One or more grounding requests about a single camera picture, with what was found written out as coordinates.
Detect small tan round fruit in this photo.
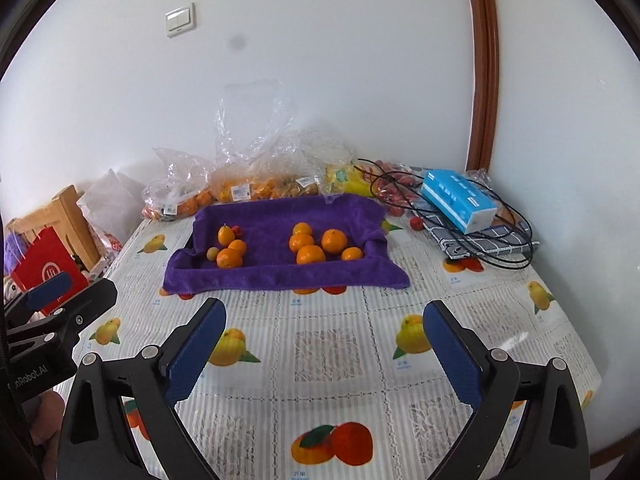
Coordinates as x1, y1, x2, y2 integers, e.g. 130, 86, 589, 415
206, 247, 219, 262

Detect oval orange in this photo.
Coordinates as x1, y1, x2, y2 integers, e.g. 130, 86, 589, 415
217, 224, 235, 247

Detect large orange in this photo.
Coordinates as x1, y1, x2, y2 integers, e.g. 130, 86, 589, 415
296, 245, 326, 264
321, 229, 348, 255

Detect bag of red fruits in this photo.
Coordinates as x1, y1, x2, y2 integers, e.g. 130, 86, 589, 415
369, 160, 424, 217

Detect person's left hand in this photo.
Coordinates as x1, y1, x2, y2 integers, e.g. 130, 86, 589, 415
30, 390, 65, 479

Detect red paper bag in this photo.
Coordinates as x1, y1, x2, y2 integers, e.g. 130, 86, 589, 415
11, 226, 88, 314

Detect wooden chair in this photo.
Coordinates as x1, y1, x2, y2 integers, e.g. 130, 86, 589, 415
6, 185, 101, 271

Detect white plastic bag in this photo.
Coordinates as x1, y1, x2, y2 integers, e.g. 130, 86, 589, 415
76, 169, 142, 252

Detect left clear bag of oranges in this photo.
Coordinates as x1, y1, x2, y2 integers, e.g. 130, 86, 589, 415
141, 148, 215, 221

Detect small orange left front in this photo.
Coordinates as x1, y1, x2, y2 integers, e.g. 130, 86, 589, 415
216, 247, 243, 269

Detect small orange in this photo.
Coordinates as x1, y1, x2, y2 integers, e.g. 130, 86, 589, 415
228, 238, 247, 256
341, 246, 363, 261
216, 247, 243, 269

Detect small orange left back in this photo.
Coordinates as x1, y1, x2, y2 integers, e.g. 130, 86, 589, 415
228, 238, 247, 256

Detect grey plaid cloth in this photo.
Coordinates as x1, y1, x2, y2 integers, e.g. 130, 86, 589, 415
412, 200, 539, 261

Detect purple towel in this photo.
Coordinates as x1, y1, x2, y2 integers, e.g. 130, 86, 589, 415
163, 194, 410, 295

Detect fruit print lace tablecloth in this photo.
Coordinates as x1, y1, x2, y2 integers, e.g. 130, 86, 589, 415
52, 209, 604, 480

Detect large clear bag of fruit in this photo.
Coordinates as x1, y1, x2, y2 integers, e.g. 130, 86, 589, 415
209, 79, 356, 204

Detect small red fruit on table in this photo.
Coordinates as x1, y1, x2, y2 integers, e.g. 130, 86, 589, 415
410, 217, 424, 231

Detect blue tissue pack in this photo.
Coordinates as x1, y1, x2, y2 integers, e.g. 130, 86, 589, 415
421, 169, 498, 234

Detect small orange right front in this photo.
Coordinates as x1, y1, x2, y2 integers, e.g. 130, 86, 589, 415
341, 246, 363, 261

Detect yellow fruit bag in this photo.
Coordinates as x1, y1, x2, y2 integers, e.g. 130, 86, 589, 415
326, 164, 373, 197

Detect white wall switch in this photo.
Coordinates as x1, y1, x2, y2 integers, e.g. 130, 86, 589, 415
165, 2, 196, 38

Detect black cable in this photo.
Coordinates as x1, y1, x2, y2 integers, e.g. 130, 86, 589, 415
354, 157, 536, 271

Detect brown wooden door frame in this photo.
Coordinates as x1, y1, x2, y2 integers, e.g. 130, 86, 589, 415
465, 0, 500, 170

